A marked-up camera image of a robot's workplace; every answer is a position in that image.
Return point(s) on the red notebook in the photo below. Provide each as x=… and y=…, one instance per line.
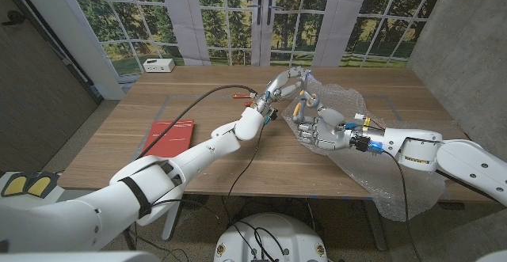
x=172, y=139

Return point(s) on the yellow black foot pedal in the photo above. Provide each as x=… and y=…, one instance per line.
x=15, y=184
x=41, y=184

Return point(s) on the white power strip box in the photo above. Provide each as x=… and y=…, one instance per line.
x=158, y=65

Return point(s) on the white table leg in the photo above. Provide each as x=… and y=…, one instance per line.
x=170, y=222
x=374, y=230

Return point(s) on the printed window forest backdrop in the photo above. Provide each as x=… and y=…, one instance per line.
x=222, y=16

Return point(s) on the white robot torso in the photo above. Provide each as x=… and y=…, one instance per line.
x=293, y=234

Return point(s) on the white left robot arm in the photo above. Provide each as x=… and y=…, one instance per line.
x=158, y=190

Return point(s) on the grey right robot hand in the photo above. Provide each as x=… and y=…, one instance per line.
x=326, y=131

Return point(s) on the clear bubble wrap sheet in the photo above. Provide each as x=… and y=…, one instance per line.
x=376, y=167

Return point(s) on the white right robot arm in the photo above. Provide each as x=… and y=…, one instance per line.
x=455, y=155

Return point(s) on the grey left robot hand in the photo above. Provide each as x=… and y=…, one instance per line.
x=277, y=86

